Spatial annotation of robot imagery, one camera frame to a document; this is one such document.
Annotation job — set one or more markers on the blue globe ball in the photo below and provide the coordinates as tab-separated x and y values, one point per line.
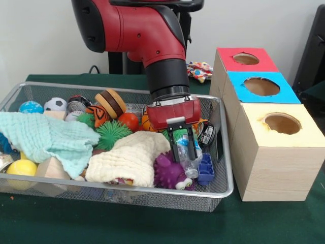
31	107

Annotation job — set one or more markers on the purple rubber toy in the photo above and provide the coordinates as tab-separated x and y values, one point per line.
168	172

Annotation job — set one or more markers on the dark green tablecloth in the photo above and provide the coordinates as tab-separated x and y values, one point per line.
76	223

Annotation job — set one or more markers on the black and white football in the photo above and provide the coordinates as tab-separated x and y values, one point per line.
55	104

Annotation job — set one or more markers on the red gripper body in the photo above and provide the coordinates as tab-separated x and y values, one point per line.
175	113

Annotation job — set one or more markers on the wooden box with three holes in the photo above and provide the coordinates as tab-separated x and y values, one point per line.
279	172

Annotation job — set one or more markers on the toy burger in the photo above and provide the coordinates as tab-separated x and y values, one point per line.
110	103

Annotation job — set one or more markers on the black upright panel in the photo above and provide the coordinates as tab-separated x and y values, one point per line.
314	50

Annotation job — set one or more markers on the crushed bottle with blue label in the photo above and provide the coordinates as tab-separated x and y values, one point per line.
185	157

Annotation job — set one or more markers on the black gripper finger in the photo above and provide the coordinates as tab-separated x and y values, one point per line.
191	143
174	147

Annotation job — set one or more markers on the colourful packet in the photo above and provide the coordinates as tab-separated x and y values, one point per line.
200	71

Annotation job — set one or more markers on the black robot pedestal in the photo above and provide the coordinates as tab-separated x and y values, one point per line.
188	15

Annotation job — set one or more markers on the cream white cloth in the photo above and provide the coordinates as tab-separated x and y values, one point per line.
127	157

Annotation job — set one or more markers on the yellow ball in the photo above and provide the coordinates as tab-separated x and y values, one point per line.
22	167

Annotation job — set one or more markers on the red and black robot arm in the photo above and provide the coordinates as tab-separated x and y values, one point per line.
147	33

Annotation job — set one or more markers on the mint green cloth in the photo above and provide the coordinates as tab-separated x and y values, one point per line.
50	134

